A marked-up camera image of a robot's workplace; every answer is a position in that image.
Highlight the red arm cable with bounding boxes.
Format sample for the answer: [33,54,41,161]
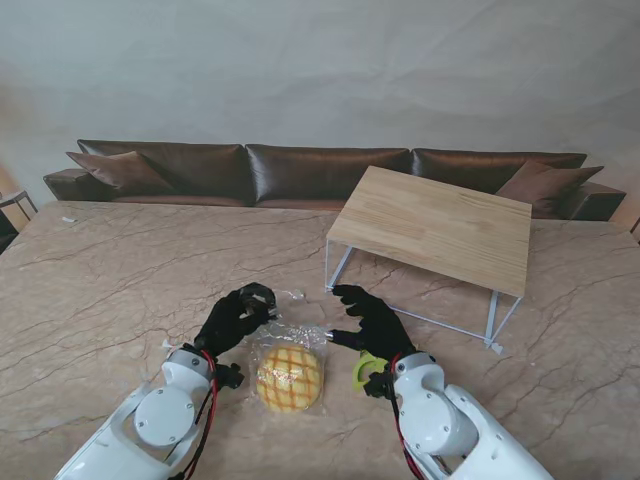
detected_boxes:
[392,354,426,480]
[174,349,221,480]

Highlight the brown leather sofa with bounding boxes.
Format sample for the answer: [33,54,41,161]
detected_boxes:
[43,138,627,222]

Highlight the dark metal side table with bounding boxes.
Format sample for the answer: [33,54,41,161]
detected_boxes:
[0,189,39,254]

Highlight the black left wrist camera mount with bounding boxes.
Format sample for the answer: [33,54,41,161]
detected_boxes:
[214,362,245,390]

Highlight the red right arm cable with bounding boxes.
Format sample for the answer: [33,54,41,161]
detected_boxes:
[392,354,426,480]

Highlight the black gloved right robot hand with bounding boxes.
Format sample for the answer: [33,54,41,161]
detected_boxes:
[329,283,419,365]

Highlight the green plastic sealing clip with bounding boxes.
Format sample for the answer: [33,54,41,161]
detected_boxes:
[351,349,390,394]

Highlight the brown sofa cushion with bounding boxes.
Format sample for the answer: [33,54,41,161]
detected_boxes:
[66,149,176,194]
[494,159,605,216]

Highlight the red left arm cable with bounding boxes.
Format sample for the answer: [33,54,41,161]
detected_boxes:
[174,349,221,480]

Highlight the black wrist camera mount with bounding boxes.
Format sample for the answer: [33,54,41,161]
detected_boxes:
[214,362,245,390]
[363,369,396,399]

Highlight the small wooden white-framed table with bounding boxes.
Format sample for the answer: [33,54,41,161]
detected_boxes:
[324,165,533,351]

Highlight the clear plastic bread bag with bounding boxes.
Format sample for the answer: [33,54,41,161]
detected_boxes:
[239,289,334,416]

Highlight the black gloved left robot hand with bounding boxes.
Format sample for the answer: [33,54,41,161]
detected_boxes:
[193,282,278,362]

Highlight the yellow melon bread bun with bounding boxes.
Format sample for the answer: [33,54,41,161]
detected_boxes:
[255,343,324,414]

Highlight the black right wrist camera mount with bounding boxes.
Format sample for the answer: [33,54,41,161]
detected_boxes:
[363,369,396,399]

